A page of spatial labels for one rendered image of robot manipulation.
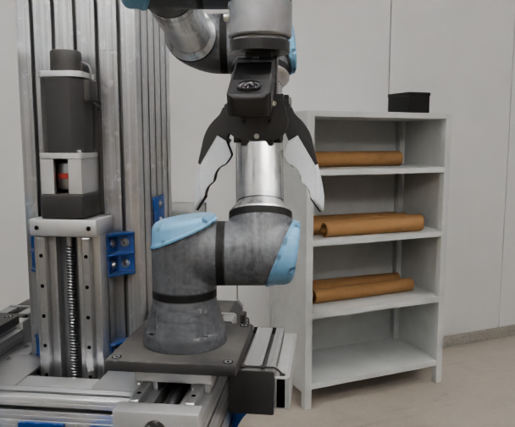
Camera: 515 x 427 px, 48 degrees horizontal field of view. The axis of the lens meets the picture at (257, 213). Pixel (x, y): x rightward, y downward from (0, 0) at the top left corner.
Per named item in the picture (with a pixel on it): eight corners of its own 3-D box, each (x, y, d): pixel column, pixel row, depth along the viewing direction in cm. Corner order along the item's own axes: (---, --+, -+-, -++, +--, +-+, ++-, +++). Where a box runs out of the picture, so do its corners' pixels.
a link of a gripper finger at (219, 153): (206, 206, 75) (247, 147, 73) (195, 212, 69) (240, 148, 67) (186, 191, 75) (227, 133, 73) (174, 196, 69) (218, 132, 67)
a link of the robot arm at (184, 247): (157, 280, 111) (155, 209, 109) (227, 280, 111) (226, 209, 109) (145, 296, 99) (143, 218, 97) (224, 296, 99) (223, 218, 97)
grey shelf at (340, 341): (269, 378, 344) (270, 113, 325) (394, 356, 379) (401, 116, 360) (304, 410, 304) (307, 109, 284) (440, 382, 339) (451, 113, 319)
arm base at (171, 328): (157, 325, 115) (156, 276, 113) (232, 328, 113) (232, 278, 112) (131, 352, 100) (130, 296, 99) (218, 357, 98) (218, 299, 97)
